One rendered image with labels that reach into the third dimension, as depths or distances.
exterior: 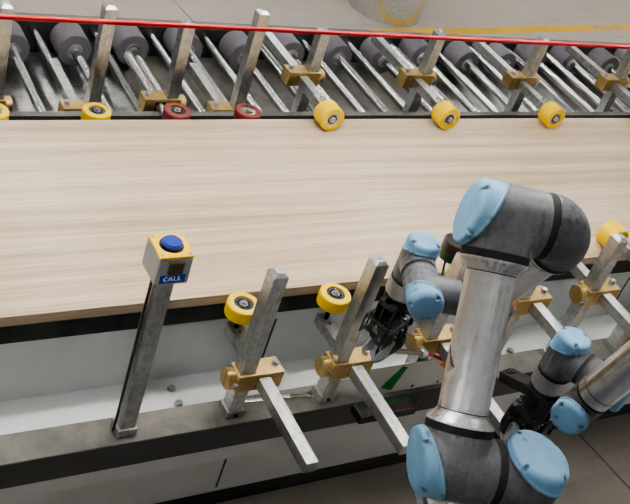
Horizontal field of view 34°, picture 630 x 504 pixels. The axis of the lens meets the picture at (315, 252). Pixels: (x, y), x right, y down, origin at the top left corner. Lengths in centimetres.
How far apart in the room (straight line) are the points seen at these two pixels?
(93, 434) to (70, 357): 20
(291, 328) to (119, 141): 69
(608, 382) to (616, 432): 200
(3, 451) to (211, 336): 58
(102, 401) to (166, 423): 20
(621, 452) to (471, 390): 230
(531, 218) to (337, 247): 102
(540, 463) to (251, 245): 107
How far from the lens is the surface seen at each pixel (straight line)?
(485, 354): 169
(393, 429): 231
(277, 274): 209
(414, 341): 250
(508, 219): 167
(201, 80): 334
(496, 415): 242
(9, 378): 236
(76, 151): 271
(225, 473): 296
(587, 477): 377
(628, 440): 402
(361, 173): 296
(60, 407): 241
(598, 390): 204
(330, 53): 379
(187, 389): 251
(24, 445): 222
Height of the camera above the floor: 239
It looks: 35 degrees down
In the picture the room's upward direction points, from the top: 20 degrees clockwise
